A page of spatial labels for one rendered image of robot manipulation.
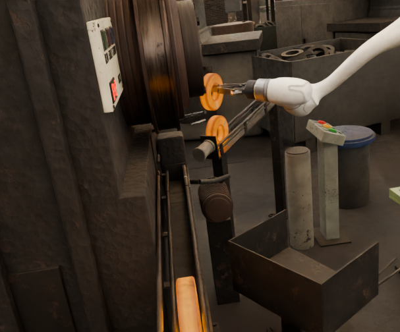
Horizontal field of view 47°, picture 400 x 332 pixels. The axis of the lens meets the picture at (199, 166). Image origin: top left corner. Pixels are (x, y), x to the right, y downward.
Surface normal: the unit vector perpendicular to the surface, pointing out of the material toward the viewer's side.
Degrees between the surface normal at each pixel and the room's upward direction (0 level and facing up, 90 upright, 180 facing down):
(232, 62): 90
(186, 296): 16
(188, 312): 36
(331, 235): 90
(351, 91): 90
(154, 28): 69
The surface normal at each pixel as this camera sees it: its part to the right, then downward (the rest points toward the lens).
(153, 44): 0.05, 0.13
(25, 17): 0.08, 0.33
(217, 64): -0.16, 0.36
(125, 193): -0.12, -0.93
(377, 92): 0.33, 0.29
